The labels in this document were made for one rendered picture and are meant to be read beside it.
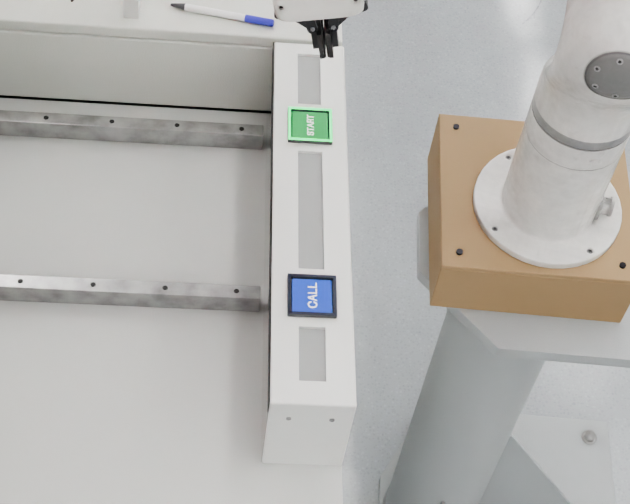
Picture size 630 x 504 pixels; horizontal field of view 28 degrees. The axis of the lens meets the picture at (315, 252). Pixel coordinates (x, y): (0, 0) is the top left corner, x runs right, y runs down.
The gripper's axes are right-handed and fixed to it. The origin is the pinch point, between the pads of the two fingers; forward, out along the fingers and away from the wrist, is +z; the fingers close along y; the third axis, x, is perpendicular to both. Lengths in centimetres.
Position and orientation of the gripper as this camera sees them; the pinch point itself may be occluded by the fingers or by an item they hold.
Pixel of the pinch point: (325, 37)
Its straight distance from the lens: 147.9
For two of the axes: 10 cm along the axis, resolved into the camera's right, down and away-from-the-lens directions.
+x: -0.1, -8.0, 5.9
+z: 1.1, 5.9, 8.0
